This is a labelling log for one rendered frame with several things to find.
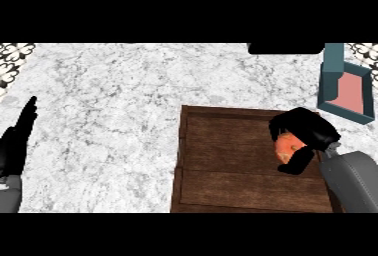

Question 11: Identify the black appliance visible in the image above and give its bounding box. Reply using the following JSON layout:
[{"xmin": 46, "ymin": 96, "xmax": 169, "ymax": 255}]
[{"xmin": 247, "ymin": 43, "xmax": 327, "ymax": 55}]

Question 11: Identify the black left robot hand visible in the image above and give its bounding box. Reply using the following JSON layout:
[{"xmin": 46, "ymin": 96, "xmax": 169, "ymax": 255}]
[{"xmin": 0, "ymin": 95, "xmax": 41, "ymax": 178}]

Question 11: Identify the orange squash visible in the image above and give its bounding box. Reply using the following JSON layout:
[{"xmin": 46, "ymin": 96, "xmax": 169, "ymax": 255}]
[{"xmin": 274, "ymin": 131, "xmax": 300, "ymax": 165}]

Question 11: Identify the teal box with pink inside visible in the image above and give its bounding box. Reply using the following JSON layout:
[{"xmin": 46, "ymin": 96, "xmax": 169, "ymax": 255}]
[{"xmin": 317, "ymin": 43, "xmax": 377, "ymax": 126}]

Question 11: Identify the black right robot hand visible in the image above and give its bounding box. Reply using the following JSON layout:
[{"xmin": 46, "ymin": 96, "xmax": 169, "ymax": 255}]
[{"xmin": 268, "ymin": 106, "xmax": 343, "ymax": 176}]

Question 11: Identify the brown wooden tray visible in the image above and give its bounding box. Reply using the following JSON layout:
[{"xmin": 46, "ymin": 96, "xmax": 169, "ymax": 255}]
[{"xmin": 170, "ymin": 104, "xmax": 345, "ymax": 214}]

